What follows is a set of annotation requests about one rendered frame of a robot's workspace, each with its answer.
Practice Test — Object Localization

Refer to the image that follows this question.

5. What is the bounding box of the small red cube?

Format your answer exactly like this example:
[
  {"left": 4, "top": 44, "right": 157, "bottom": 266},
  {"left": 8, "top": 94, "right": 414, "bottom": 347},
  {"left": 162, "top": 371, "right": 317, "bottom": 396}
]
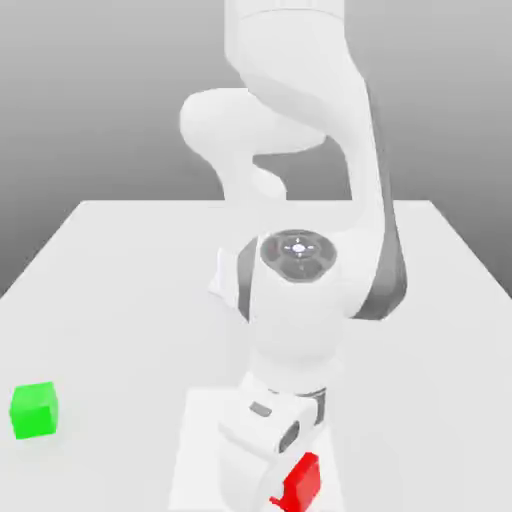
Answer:
[{"left": 268, "top": 451, "right": 322, "bottom": 512}]

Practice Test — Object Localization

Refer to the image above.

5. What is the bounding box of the small green cube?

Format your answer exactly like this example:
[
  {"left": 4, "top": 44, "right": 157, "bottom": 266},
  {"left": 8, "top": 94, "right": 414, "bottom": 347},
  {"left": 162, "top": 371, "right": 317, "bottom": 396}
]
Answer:
[{"left": 8, "top": 380, "right": 60, "bottom": 441}]

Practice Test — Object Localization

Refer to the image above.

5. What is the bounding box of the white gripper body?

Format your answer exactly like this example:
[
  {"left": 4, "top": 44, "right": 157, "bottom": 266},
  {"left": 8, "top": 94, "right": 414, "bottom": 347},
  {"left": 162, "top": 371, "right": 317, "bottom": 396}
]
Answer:
[{"left": 216, "top": 428, "right": 300, "bottom": 512}]

